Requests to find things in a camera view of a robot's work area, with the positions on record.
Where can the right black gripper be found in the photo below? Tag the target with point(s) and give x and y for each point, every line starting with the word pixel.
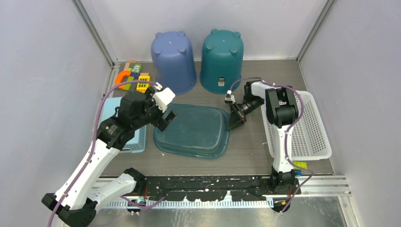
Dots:
pixel 237 117

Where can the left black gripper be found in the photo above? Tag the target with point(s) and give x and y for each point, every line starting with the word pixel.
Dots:
pixel 165 120

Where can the teal plastic basket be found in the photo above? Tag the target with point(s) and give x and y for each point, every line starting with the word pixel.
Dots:
pixel 196 131

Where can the light blue plastic basket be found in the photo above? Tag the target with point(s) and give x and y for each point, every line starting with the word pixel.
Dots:
pixel 138 142

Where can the blue plastic bucket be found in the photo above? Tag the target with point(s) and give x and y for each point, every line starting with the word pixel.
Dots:
pixel 173 61

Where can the teal plastic bucket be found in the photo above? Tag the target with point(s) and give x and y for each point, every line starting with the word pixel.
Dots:
pixel 221 62

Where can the white plastic basket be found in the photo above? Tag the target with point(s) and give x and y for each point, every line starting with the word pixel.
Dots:
pixel 309 138

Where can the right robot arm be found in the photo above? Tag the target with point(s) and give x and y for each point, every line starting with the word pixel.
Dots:
pixel 281 112

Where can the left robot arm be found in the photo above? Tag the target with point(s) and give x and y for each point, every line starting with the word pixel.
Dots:
pixel 76 203

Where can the yellow toy block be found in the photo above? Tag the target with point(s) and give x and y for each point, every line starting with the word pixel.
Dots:
pixel 142 86

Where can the lime green long brick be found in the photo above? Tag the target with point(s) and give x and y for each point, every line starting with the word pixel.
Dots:
pixel 127 87

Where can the purple toy block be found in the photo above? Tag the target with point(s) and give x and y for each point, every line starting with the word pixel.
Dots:
pixel 135 75

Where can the green numbered toy block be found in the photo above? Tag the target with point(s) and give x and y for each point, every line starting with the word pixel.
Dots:
pixel 137 68

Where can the orange toy arch block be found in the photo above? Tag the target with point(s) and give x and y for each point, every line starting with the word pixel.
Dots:
pixel 121 76

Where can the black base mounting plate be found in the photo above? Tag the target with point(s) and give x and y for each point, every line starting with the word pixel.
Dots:
pixel 213 188

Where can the lime green toy brick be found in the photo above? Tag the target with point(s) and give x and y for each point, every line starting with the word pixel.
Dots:
pixel 300 165

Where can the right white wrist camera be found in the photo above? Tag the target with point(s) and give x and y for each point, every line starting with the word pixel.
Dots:
pixel 229 98

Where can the white cable duct strip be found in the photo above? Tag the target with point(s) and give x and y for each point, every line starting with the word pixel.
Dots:
pixel 223 204

